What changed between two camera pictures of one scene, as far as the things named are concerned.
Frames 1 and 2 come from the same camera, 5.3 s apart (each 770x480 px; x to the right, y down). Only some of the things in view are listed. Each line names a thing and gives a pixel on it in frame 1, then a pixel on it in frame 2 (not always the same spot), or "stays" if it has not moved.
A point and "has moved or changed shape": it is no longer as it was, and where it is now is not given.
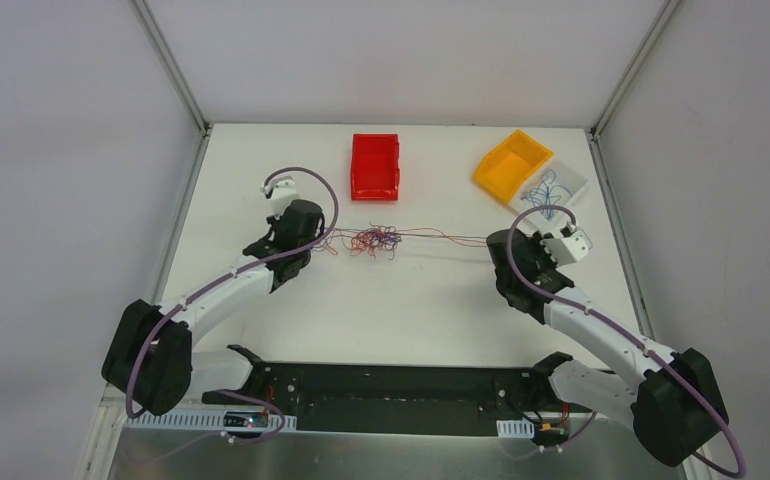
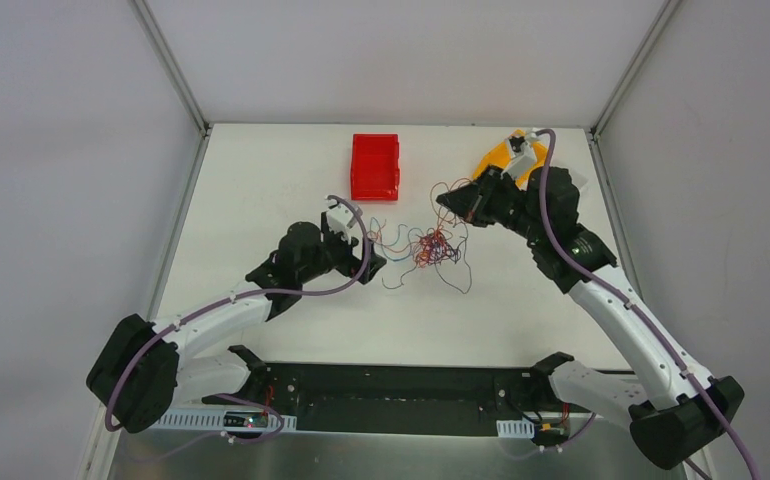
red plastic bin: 375,167 stays
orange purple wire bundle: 370,239 has moved or changed shape
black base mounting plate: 456,399 stays
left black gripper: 307,216 → 353,258
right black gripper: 503,245 → 481,204
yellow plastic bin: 508,166 stays
